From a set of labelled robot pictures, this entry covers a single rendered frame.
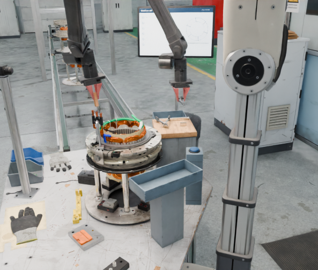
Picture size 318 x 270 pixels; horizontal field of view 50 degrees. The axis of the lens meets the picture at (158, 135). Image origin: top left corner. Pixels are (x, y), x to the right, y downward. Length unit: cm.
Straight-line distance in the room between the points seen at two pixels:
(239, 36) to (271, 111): 260
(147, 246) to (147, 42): 149
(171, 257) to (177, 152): 52
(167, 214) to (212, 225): 148
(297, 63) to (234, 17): 265
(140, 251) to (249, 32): 85
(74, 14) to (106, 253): 85
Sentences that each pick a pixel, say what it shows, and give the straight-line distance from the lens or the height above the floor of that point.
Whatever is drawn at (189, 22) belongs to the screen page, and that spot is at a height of 146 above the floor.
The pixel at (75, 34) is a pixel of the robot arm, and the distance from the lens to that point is 130.
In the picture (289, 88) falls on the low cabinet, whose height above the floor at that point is 72.
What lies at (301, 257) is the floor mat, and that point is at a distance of 258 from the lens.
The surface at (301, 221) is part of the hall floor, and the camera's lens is 293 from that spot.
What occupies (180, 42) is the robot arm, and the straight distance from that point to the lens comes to 153.
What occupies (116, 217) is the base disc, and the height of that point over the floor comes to 80.
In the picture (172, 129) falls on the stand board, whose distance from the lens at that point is 160.
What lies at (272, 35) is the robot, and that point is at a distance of 109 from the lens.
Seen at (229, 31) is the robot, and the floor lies 155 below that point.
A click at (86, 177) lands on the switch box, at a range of 174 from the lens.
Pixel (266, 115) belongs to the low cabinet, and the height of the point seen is 45.
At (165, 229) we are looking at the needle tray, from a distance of 130.
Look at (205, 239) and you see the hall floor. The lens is 260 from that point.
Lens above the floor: 167
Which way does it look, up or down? 23 degrees down
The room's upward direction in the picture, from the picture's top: 1 degrees counter-clockwise
